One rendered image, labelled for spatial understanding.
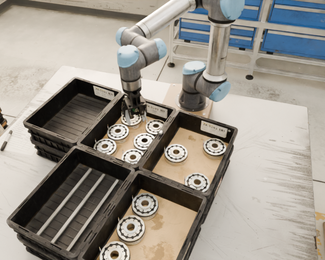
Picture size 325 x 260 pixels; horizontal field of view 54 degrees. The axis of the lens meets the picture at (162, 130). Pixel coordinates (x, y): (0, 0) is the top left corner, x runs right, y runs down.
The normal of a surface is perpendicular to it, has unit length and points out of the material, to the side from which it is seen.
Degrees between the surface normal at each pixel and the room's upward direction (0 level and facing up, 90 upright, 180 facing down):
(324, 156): 0
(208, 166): 0
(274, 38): 90
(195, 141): 0
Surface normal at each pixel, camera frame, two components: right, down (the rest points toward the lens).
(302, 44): -0.27, 0.68
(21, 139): 0.00, -0.70
